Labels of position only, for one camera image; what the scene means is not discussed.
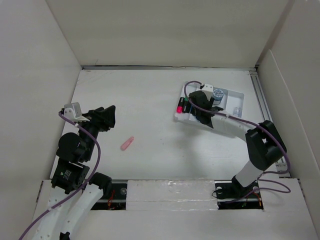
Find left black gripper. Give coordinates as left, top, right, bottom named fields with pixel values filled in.
left=77, top=104, right=115, bottom=160

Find green cap black highlighter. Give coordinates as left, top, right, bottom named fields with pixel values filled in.
left=182, top=97, right=190, bottom=113

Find pink cap black highlighter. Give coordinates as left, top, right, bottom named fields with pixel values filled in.
left=176, top=97, right=185, bottom=114

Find pink translucent eraser case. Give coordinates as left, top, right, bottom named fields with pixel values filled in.
left=120, top=136, right=135, bottom=151

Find clear glue stick blue cap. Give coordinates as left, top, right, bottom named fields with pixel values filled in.
left=233, top=107, right=242, bottom=117

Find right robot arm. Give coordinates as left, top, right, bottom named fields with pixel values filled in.
left=185, top=90, right=288, bottom=202

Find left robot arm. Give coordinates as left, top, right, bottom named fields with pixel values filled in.
left=33, top=102, right=116, bottom=240

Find white divided organizer tray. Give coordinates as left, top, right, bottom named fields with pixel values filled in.
left=172, top=81, right=245, bottom=138

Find white foam block front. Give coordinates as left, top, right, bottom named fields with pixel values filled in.
left=126, top=179, right=218, bottom=212

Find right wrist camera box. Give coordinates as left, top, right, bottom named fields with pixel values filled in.
left=200, top=83, right=214, bottom=99

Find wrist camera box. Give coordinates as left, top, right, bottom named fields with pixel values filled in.
left=200, top=83, right=214, bottom=99
left=62, top=102, right=82, bottom=123

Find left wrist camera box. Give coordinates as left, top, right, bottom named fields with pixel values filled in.
left=62, top=102, right=82, bottom=123

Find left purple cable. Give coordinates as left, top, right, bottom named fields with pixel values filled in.
left=18, top=111, right=101, bottom=240

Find purple cable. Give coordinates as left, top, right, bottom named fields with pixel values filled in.
left=183, top=80, right=292, bottom=203
left=18, top=111, right=101, bottom=240

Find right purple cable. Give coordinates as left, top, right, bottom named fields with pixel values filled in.
left=183, top=80, right=292, bottom=203

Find metal rail right edge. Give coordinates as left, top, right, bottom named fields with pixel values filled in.
left=249, top=68, right=288, bottom=172

